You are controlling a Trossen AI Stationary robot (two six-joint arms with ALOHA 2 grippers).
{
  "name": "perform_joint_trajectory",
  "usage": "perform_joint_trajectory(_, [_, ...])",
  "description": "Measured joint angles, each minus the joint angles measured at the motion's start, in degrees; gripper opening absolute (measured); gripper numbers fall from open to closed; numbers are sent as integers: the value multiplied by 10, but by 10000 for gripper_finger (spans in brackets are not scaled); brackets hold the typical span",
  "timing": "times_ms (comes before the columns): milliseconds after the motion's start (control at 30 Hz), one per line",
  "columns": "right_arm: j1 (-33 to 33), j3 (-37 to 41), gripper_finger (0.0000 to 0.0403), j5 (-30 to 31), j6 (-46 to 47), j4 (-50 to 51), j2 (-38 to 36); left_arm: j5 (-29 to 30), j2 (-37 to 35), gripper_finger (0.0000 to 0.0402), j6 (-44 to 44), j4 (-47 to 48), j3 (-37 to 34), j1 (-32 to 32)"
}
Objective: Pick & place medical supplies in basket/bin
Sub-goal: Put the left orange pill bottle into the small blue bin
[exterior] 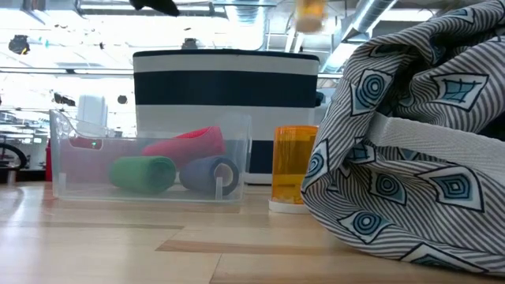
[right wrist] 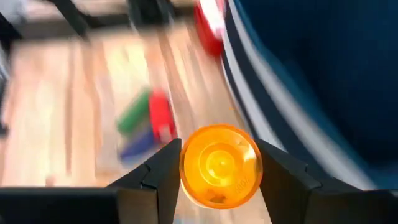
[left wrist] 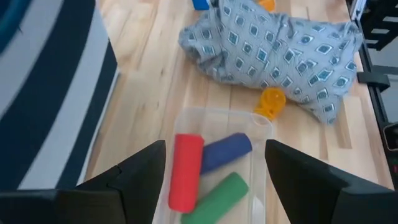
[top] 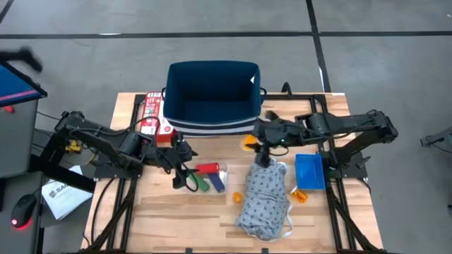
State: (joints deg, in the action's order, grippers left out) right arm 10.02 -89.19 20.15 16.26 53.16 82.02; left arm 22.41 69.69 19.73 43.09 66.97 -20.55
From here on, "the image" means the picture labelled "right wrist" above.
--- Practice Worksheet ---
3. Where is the red white package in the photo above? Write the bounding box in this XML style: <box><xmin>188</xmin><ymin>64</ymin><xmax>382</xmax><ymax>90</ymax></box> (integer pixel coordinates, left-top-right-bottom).
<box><xmin>193</xmin><ymin>0</ymin><xmax>226</xmax><ymax>57</ymax></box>

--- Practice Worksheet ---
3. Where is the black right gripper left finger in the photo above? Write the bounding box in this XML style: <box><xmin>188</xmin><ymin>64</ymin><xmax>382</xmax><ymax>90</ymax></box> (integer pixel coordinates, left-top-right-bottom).
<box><xmin>0</xmin><ymin>138</ymin><xmax>182</xmax><ymax>224</ymax></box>

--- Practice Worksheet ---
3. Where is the black angled frame strut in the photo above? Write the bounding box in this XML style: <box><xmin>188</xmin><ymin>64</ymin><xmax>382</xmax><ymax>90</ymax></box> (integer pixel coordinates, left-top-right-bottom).
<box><xmin>51</xmin><ymin>0</ymin><xmax>93</xmax><ymax>37</ymax></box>

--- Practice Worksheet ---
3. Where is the orange pill bottle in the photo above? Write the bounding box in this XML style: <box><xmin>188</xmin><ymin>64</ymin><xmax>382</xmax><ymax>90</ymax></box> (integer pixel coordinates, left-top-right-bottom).
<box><xmin>179</xmin><ymin>123</ymin><xmax>264</xmax><ymax>210</ymax></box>

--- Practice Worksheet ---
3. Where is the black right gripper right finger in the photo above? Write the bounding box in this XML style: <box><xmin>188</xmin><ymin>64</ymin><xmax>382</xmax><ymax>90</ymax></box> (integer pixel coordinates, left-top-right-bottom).
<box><xmin>256</xmin><ymin>139</ymin><xmax>398</xmax><ymax>224</ymax></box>

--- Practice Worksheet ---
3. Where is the blue plastic basket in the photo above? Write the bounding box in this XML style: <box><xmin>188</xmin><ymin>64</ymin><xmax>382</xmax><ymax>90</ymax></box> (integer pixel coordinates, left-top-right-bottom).
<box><xmin>222</xmin><ymin>0</ymin><xmax>398</xmax><ymax>190</ymax></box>

